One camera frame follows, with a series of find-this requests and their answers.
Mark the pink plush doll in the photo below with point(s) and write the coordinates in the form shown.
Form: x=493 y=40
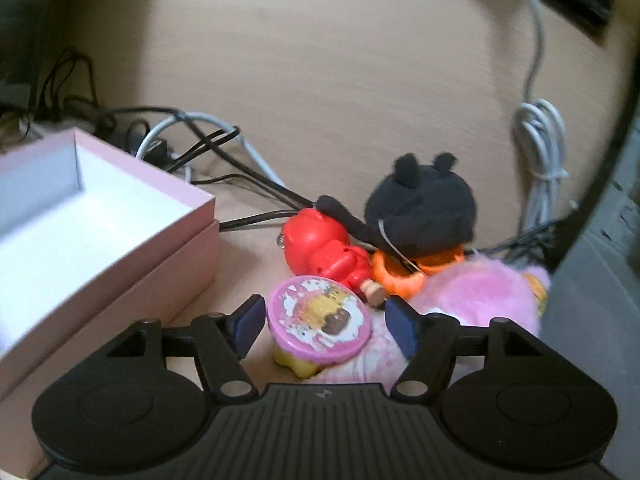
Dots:
x=475 y=290

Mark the pink cardboard box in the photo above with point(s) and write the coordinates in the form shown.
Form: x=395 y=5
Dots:
x=150 y=285

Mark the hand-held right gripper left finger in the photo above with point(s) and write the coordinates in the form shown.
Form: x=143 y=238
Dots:
x=247 y=325

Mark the black and orange plush toy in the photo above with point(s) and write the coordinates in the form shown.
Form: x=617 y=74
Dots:
x=420 y=210

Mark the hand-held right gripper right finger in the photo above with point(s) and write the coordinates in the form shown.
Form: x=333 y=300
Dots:
x=402 y=325

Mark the computer case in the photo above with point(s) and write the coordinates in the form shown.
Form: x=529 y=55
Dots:
x=600 y=310

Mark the red hooded figurine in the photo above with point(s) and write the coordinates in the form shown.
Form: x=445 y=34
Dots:
x=310 y=240

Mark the yellow toy cup pink lid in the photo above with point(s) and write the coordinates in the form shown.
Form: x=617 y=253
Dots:
x=315 y=315

